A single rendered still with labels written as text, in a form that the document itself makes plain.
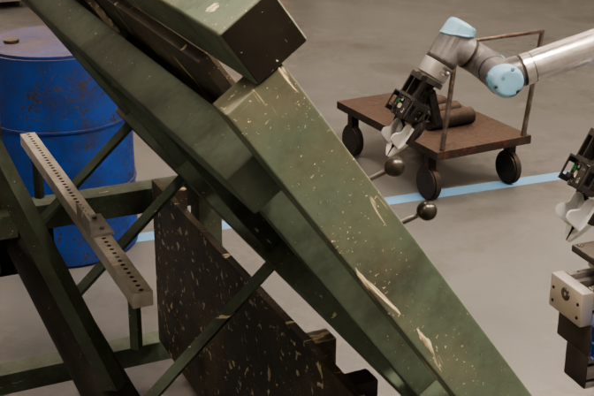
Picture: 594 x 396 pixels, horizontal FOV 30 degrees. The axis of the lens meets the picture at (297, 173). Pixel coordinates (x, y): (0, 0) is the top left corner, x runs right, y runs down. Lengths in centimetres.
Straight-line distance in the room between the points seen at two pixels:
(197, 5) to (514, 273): 369
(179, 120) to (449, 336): 58
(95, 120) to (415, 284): 333
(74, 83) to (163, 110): 297
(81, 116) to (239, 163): 332
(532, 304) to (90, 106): 211
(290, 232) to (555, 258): 362
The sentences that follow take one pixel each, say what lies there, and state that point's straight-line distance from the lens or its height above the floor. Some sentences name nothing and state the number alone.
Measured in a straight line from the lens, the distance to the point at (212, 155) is 173.
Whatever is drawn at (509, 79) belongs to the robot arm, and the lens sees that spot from 256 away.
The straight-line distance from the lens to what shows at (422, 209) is 203.
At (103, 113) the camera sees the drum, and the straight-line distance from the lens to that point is 501.
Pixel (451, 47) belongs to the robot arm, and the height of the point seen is 156.
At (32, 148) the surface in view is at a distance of 367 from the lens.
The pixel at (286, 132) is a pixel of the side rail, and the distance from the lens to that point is 160.
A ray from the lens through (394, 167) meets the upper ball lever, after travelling 196.
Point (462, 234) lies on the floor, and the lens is 554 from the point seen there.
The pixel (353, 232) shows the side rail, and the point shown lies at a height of 152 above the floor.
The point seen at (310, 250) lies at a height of 143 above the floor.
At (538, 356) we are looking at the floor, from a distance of 452.
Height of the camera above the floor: 220
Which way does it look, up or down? 21 degrees down
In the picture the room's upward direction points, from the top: straight up
